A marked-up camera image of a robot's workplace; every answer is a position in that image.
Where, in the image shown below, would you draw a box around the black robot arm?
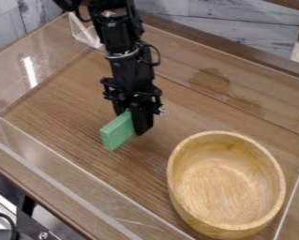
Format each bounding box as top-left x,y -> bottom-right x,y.
52,0 -> 163,135

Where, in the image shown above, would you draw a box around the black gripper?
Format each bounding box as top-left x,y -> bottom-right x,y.
100,48 -> 163,136

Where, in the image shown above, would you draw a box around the black cable bottom left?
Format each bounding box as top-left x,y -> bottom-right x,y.
0,211 -> 19,240

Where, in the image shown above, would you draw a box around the green rectangular block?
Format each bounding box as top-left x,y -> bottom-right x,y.
100,111 -> 135,151

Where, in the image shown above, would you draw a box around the clear acrylic tray walls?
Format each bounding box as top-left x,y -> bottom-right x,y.
0,16 -> 299,240

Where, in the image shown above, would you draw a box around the brown wooden bowl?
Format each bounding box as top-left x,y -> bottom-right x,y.
167,130 -> 287,240

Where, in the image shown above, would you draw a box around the clear acrylic corner bracket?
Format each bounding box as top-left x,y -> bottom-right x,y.
69,13 -> 103,49

